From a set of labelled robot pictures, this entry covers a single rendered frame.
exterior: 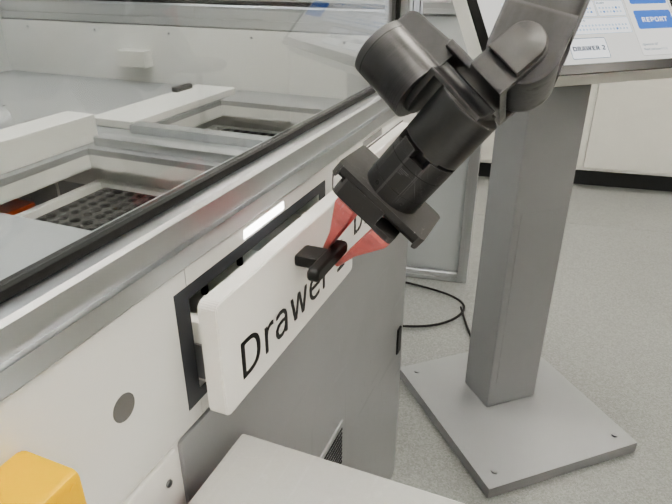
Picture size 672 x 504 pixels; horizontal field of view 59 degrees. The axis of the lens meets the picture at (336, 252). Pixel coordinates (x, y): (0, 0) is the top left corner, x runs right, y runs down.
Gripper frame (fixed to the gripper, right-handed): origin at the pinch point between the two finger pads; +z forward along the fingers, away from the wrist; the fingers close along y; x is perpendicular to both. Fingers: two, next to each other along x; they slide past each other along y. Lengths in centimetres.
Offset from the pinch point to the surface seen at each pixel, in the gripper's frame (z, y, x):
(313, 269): -1.0, 0.3, 6.2
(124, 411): 6.5, 2.9, 24.3
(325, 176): 1.0, 7.2, -11.9
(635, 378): 39, -92, -125
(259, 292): 1.4, 2.3, 10.8
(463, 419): 64, -55, -82
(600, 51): -23, -10, -86
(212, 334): 2.2, 2.3, 17.3
